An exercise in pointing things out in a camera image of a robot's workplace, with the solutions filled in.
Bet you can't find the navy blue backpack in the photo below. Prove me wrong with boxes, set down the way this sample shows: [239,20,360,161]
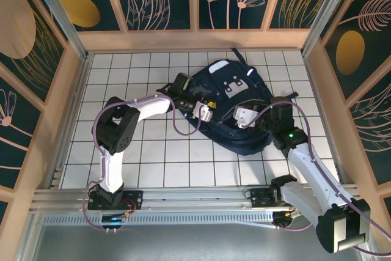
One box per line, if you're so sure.
[180,47,299,156]

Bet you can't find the right wiring connector board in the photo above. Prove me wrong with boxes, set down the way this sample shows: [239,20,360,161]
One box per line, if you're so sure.
[272,210,302,230]

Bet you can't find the wiring connector board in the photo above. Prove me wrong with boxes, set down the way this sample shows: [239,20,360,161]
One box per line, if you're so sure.
[100,210,137,232]
[272,210,302,230]

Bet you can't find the grey metal sheet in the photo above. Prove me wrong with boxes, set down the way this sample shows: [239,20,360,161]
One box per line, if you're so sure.
[15,208,378,261]

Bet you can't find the left wiring connector board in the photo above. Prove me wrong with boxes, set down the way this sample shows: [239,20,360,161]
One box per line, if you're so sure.
[100,210,137,232]

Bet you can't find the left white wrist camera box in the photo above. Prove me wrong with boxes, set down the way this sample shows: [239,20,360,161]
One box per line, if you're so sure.
[196,103,214,123]

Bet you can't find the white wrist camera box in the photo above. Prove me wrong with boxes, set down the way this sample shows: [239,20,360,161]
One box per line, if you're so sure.
[233,104,260,130]
[196,103,214,123]

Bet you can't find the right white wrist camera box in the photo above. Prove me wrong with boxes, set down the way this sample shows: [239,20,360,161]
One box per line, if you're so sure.
[233,104,260,130]

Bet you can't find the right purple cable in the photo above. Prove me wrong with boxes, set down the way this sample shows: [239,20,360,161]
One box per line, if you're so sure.
[243,97,391,257]

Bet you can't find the purple cable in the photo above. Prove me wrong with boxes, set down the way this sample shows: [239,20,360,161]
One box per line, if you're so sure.
[82,95,205,232]
[243,97,391,257]

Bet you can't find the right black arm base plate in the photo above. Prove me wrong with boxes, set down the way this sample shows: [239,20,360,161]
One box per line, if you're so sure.
[249,186,285,210]

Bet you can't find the aluminium mounting rail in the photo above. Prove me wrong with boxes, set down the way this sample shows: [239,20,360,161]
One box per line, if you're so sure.
[29,185,366,213]

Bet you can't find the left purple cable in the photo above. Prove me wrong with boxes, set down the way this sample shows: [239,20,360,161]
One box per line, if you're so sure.
[82,95,205,232]

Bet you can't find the aluminium side rail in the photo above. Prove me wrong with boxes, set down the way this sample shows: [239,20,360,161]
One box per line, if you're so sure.
[48,53,92,189]

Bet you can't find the aluminium corner post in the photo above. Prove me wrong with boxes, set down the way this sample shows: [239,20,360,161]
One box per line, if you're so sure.
[300,0,359,57]
[26,0,90,61]

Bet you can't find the slotted grey cable duct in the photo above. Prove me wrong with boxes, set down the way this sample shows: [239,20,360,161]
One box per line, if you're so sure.
[42,211,277,230]

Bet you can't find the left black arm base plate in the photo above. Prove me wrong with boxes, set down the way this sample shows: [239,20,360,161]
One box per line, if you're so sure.
[87,189,144,211]

